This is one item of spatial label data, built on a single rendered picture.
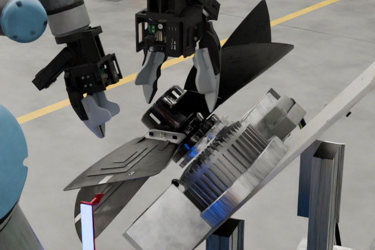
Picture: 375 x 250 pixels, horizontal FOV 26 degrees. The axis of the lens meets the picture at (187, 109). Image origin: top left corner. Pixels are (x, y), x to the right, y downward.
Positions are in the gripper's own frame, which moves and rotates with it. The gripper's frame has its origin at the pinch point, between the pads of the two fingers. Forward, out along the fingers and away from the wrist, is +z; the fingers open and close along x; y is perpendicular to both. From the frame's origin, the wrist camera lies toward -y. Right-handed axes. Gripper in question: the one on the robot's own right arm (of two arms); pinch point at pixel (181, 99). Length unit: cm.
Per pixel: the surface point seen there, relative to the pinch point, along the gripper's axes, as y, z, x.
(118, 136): -295, 148, -161
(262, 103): -90, 34, -14
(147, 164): -33.0, 28.1, -20.8
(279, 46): -53, 7, 0
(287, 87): -417, 148, -91
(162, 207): -45, 44, -23
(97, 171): -31, 30, -31
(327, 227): -60, 50, 11
